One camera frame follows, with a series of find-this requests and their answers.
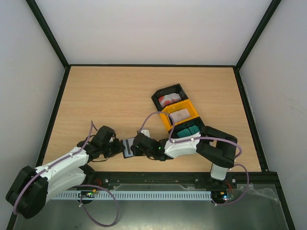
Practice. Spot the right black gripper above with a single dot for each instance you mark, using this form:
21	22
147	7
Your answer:
137	147

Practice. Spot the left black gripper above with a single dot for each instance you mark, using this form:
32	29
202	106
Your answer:
118	149

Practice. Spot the black leather card holder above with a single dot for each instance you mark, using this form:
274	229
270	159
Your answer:
128	148

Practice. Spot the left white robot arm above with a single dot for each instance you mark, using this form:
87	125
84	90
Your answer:
34	187

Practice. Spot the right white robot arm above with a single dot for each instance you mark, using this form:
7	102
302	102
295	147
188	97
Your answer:
220	148

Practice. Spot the red dotted card stack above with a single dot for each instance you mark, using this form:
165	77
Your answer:
168	99

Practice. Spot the white patterned card stack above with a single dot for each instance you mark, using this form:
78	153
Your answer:
180	115

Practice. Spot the teal card stack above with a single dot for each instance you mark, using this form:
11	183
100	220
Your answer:
188	131

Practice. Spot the black bin with teal cards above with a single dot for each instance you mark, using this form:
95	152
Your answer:
196	121

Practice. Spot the black bin with red cards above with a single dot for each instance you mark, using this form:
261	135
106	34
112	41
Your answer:
168	90

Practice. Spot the yellow bin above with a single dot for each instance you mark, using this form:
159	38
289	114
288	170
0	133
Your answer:
185	104

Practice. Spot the black aluminium frame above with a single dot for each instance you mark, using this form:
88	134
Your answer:
33	6

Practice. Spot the light blue cable duct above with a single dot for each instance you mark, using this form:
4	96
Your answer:
137	195

